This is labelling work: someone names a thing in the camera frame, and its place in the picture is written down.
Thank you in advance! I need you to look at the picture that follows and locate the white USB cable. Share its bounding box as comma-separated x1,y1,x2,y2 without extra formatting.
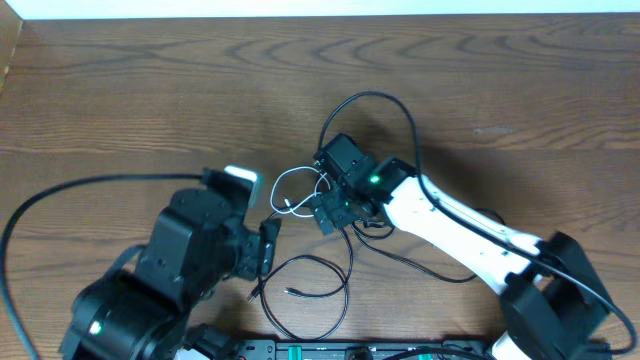
269,165,332,219

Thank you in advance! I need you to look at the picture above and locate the black USB cable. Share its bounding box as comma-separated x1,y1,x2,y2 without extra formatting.
246,207,506,343

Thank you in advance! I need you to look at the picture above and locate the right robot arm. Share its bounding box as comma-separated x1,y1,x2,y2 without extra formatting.
313,134,611,359

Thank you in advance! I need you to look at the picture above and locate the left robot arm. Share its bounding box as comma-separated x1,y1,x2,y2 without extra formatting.
60,188,281,359

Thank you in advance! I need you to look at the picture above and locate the wooden side panel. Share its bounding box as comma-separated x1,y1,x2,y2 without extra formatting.
0,0,24,89

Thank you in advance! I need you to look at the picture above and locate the right camera black cable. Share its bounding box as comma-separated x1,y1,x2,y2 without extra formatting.
317,90,639,356

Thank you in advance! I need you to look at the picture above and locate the camera black cable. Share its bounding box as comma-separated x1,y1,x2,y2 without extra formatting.
0,172,209,360
317,90,639,356

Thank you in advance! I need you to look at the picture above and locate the left camera black cable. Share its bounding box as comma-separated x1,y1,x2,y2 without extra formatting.
0,172,209,360

